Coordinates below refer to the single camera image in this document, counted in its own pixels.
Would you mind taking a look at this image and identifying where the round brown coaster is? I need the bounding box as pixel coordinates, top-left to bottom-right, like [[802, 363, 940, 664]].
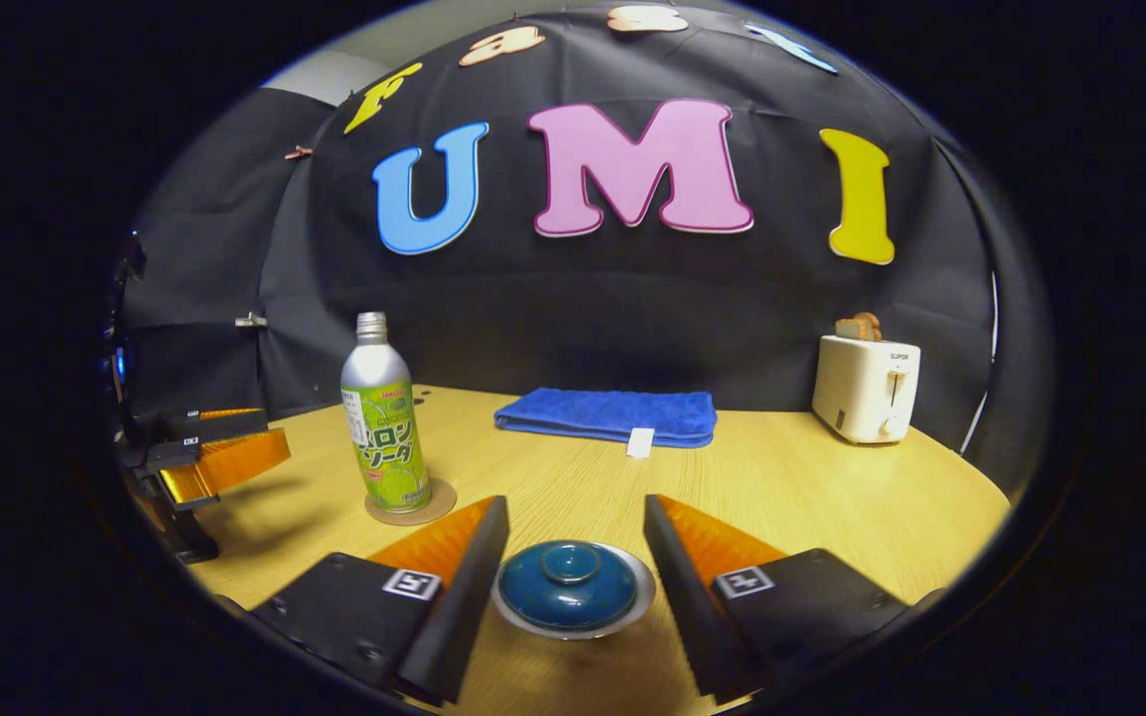
[[364, 477, 459, 527]]

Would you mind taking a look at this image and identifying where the white toaster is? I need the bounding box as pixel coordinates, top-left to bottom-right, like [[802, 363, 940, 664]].
[[812, 334, 922, 446]]

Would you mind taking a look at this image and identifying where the teal teacup lid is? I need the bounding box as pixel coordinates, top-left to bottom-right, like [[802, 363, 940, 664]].
[[499, 540, 640, 631]]

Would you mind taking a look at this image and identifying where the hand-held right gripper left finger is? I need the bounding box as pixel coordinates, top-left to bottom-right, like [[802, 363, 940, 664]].
[[249, 494, 512, 707]]

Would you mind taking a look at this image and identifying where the black backdrop cloth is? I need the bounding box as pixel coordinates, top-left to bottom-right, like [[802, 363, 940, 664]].
[[115, 5, 1047, 498]]

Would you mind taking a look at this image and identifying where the silver green water bottle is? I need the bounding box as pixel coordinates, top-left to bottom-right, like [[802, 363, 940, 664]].
[[340, 311, 432, 513]]

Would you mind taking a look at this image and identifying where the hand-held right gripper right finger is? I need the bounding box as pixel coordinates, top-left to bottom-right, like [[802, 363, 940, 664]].
[[643, 493, 912, 702]]

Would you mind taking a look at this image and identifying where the blue folded towel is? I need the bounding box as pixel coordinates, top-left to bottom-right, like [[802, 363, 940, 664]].
[[493, 388, 719, 459]]

